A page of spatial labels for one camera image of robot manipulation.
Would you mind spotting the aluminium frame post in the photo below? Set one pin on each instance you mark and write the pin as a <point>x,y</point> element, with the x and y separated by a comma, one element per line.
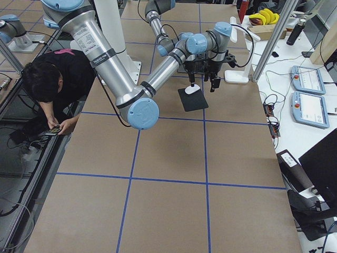
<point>288,8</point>

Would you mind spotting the yellow bananas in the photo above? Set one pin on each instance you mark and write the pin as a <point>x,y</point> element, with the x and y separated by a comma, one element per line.
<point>264,17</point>

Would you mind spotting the white computer mouse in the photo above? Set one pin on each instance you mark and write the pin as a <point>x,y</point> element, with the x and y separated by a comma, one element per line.
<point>192,89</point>

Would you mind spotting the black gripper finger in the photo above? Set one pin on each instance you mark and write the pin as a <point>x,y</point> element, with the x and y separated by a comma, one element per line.
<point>207,76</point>
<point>192,79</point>
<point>215,82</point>

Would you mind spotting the near teach pendant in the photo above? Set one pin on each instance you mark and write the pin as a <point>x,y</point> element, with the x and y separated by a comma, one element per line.
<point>310,109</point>

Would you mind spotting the cardboard box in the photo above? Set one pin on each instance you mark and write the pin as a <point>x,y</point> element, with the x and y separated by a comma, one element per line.
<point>263,31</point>

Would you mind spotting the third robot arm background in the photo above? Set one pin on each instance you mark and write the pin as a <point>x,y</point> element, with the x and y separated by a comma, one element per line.
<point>17,38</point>

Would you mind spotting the teach pendant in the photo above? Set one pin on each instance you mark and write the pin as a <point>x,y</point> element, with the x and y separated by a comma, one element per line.
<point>310,109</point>
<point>307,79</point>

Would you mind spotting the black bottle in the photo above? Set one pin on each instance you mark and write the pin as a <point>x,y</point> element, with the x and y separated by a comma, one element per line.
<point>296,31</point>

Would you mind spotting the person in black shirt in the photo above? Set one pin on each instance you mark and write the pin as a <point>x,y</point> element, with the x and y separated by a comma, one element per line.
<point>55,80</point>

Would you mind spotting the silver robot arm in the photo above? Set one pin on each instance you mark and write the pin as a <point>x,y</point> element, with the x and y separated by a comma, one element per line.
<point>168,29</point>
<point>134,102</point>

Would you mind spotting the black mouse pad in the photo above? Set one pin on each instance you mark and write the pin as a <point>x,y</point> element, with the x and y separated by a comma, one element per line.
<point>195,101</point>

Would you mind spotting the black monitor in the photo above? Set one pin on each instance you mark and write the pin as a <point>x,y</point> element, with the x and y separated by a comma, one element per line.
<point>319,163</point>

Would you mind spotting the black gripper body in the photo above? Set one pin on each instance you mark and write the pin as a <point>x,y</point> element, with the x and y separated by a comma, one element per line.
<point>192,78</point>
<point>214,69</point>

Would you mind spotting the far teach pendant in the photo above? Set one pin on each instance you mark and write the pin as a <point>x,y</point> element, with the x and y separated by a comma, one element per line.
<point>307,79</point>

